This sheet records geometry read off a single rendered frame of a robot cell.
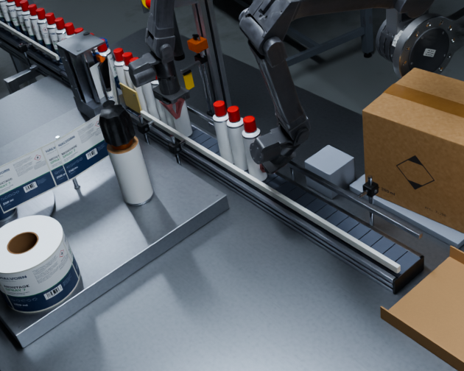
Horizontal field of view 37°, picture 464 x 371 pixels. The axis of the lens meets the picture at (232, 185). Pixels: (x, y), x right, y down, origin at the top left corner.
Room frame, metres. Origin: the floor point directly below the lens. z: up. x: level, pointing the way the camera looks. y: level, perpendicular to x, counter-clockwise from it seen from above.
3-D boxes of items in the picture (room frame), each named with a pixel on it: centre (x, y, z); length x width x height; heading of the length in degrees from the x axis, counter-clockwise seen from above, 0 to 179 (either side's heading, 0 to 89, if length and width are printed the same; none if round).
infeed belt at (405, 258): (1.79, 0.08, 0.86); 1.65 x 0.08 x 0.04; 33
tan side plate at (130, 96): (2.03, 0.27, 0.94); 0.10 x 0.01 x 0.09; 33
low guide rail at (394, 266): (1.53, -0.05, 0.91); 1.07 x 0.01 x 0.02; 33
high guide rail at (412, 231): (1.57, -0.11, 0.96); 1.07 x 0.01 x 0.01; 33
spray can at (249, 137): (1.54, -0.08, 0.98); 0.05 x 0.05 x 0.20
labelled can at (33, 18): (2.63, 0.63, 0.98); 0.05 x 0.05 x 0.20
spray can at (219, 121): (1.65, -0.01, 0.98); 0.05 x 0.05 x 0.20
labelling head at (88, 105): (2.09, 0.39, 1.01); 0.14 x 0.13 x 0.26; 33
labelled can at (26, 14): (2.69, 0.67, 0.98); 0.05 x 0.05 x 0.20
